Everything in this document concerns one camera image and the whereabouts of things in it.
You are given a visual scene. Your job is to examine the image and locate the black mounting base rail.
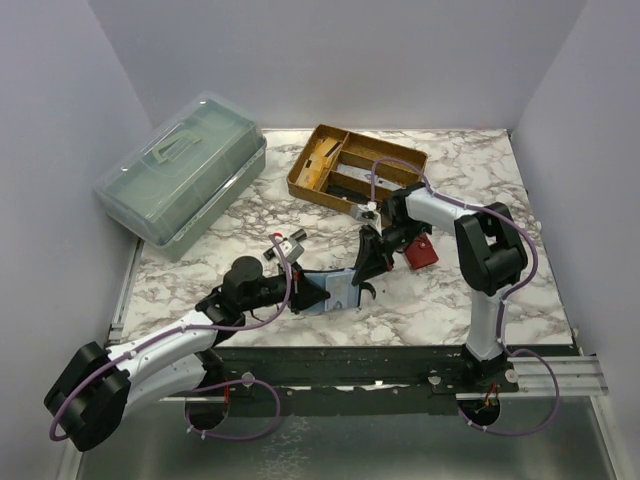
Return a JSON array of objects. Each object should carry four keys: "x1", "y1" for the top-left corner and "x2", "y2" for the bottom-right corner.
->
[{"x1": 102, "y1": 341, "x2": 596, "y2": 416}]

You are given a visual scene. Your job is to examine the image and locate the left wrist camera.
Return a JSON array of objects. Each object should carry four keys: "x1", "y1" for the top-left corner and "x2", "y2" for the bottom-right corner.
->
[{"x1": 279, "y1": 238, "x2": 304, "y2": 264}]

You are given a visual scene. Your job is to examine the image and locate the black T-shaped tool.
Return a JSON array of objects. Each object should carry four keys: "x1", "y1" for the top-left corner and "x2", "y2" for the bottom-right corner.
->
[{"x1": 277, "y1": 228, "x2": 307, "y2": 244}]

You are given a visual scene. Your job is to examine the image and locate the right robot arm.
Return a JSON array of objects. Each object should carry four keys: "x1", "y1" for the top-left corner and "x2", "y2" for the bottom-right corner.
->
[{"x1": 352, "y1": 183, "x2": 528, "y2": 384}]

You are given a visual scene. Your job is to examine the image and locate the white cards in tray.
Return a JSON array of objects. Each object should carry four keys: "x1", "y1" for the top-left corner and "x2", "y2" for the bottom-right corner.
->
[{"x1": 336, "y1": 163, "x2": 400, "y2": 190}]

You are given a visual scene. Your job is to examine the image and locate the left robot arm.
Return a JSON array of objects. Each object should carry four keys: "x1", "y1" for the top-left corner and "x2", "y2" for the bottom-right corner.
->
[{"x1": 44, "y1": 256, "x2": 333, "y2": 452}]

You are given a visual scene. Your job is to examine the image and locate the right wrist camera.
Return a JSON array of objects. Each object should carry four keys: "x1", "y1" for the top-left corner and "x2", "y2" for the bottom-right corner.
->
[{"x1": 350, "y1": 201, "x2": 382, "y2": 230}]

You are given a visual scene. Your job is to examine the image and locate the woven wicker organizer tray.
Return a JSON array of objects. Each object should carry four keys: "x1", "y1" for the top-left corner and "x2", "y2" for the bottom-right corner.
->
[{"x1": 287, "y1": 124, "x2": 428, "y2": 214}]

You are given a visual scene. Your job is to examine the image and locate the aluminium extrusion rail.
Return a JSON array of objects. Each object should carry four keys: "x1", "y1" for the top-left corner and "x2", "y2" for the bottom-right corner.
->
[{"x1": 512, "y1": 356, "x2": 609, "y2": 397}]

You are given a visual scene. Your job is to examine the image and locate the green plastic storage box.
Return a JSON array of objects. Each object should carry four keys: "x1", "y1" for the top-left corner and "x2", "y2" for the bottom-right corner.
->
[{"x1": 94, "y1": 93, "x2": 267, "y2": 261}]

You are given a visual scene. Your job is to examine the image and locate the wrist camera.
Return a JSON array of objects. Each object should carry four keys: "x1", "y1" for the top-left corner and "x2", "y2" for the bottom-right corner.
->
[
  {"x1": 279, "y1": 238, "x2": 304, "y2": 264},
  {"x1": 350, "y1": 201, "x2": 382, "y2": 230}
]

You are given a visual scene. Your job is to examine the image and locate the red leather card holder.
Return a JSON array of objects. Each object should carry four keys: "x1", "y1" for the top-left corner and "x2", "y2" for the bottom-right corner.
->
[{"x1": 403, "y1": 234, "x2": 439, "y2": 271}]

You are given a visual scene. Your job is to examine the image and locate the black cards in tray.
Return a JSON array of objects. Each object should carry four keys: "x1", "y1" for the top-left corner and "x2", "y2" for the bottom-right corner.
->
[{"x1": 324, "y1": 184, "x2": 371, "y2": 211}]

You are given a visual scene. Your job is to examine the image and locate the black leather card holder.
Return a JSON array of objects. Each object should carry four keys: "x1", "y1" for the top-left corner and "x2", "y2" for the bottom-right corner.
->
[{"x1": 301, "y1": 268, "x2": 377, "y2": 315}]

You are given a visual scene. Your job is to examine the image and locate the gold cards in tray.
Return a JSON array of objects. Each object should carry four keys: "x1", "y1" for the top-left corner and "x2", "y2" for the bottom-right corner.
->
[{"x1": 296, "y1": 138, "x2": 342, "y2": 189}]

